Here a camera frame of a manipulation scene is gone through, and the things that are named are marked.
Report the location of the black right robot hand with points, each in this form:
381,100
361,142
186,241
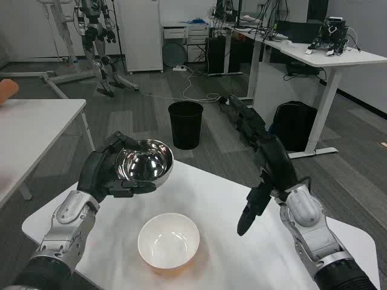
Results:
272,157

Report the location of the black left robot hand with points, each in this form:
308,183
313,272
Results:
93,172

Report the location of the shiny metal bowl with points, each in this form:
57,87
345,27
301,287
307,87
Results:
145,163

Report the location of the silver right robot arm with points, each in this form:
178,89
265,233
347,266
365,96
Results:
320,238

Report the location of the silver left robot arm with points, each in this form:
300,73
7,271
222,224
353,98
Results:
60,238

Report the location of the white ceramic bowl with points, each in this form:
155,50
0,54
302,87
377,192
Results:
168,241

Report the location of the black backpack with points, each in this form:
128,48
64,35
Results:
294,127

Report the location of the white side table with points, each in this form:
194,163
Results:
30,133

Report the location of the black waste bin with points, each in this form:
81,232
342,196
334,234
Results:
185,124

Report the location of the white standing desk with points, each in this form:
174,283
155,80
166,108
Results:
305,60

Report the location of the black computer tower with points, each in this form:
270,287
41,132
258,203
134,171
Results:
216,56

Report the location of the humanoid robot on stand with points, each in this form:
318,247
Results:
60,60
96,36

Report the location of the orange object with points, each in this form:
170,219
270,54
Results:
6,89

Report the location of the white power strip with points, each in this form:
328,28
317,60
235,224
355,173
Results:
179,68

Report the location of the black box on desk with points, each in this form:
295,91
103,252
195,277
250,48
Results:
297,30

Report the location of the small robot device on desk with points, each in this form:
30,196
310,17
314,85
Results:
331,37

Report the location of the round grey disc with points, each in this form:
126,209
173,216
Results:
174,54

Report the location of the white drawer unit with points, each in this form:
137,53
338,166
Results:
189,40

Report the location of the white cabinet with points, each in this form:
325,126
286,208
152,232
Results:
142,33

